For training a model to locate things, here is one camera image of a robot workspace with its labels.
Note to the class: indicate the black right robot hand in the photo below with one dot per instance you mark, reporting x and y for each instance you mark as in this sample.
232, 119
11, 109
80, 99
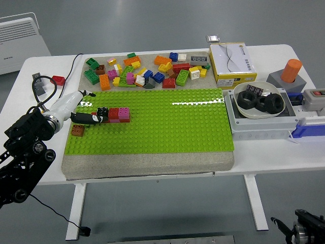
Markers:
282, 227

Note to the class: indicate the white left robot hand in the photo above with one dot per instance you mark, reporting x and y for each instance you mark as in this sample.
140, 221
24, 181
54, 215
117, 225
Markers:
66, 104

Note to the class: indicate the black square toy brick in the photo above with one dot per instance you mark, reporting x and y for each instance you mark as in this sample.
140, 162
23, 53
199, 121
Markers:
102, 111

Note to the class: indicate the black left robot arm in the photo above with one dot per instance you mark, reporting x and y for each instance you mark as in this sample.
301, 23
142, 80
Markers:
28, 127

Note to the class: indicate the brown square toy brick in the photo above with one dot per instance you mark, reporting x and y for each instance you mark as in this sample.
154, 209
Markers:
100, 69
77, 130

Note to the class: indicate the large green toy brick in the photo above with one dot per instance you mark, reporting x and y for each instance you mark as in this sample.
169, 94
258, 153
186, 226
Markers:
91, 76

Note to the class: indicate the grey toy brick with holes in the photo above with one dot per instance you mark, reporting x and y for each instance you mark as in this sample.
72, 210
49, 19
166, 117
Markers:
36, 75
199, 60

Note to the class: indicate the long orange toy brick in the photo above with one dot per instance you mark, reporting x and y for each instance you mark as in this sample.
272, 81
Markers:
104, 81

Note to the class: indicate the red square toy brick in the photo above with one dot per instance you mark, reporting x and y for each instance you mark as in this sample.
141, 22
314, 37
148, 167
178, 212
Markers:
113, 114

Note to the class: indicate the dark green toy brick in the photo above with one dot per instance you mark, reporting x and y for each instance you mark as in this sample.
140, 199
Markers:
92, 63

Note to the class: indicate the pale pink toy brick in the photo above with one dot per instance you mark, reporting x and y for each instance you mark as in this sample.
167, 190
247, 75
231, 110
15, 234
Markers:
114, 121

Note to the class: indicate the magenta square toy brick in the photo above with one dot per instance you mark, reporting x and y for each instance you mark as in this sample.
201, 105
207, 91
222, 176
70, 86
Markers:
112, 74
124, 113

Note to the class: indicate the small yellow toy brick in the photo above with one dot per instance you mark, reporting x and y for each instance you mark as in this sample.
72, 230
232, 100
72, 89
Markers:
203, 73
116, 81

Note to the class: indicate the flat lime green toy brick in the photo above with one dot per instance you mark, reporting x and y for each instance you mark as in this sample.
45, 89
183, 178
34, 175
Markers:
123, 84

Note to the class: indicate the small red toy brick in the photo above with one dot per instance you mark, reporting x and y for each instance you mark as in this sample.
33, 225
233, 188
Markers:
125, 121

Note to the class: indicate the white and yellow toy brick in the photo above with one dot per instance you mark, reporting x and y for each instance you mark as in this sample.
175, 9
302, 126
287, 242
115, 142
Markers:
194, 73
117, 68

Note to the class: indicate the pink and yellow toy brick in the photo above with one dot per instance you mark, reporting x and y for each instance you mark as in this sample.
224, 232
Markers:
111, 61

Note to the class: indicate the white and orange toy brick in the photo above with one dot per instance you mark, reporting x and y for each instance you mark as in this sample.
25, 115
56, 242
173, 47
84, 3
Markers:
140, 80

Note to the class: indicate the small green toy brick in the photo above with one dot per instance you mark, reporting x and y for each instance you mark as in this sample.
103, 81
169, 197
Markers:
207, 66
131, 55

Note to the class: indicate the grey sloped toy brick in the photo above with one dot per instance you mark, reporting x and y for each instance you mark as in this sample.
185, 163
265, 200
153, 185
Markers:
149, 83

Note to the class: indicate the blue toy brick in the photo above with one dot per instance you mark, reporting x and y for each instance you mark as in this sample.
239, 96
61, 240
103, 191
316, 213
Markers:
148, 74
173, 56
158, 77

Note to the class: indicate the green studded baseplate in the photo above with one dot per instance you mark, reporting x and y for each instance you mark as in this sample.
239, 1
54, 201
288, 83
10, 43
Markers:
165, 127

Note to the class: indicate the white table leg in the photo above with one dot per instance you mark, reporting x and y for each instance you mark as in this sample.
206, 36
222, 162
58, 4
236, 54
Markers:
76, 211
256, 203

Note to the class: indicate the white heater appliance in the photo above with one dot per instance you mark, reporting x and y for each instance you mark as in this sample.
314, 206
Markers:
17, 43

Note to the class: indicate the grey junction box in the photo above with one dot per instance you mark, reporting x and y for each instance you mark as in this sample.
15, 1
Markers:
261, 128

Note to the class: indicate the large black hex nut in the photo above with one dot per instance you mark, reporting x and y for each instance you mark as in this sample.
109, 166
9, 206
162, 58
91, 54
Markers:
247, 100
274, 103

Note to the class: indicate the small black hex nut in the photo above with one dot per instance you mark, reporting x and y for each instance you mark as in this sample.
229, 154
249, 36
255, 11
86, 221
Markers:
261, 103

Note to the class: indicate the black plug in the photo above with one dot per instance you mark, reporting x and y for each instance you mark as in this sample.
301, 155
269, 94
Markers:
85, 230

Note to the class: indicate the dark blue plastic part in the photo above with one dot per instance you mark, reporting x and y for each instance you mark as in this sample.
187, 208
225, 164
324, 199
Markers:
294, 98

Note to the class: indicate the white bowl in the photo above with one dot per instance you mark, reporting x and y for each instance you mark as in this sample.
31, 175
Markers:
271, 87

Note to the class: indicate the dark circuit module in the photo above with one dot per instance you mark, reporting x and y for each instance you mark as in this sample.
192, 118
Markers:
254, 89

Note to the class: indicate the grey block with hole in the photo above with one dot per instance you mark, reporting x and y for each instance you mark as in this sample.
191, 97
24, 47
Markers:
299, 82

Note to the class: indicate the orange cylinder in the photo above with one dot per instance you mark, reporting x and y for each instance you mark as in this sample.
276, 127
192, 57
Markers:
291, 70

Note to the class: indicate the small silver box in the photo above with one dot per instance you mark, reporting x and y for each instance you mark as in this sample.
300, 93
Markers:
212, 38

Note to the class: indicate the yellow and white cardboard box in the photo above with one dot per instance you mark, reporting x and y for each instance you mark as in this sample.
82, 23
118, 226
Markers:
231, 61

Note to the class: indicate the grey switch box red button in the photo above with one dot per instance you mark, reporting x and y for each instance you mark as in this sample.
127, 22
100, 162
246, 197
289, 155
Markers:
313, 100

